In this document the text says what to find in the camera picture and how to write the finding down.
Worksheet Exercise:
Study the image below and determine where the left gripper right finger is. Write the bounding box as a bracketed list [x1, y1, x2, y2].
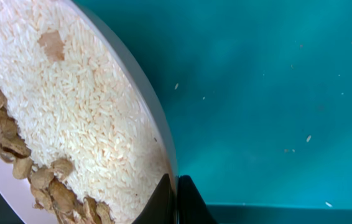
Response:
[177, 175, 217, 224]

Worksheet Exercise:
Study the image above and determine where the white rice pile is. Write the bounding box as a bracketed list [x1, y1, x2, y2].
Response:
[0, 1, 168, 223]

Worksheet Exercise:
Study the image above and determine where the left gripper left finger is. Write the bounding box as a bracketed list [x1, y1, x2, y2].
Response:
[132, 174, 175, 224]

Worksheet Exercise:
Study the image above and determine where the peanut shells pile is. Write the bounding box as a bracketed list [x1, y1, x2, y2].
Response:
[0, 91, 114, 224]

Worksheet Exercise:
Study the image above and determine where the teal serving tray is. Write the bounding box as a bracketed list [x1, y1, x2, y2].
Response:
[81, 0, 352, 223]

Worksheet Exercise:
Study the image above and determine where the pink plate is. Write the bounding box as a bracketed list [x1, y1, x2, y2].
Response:
[0, 1, 178, 223]

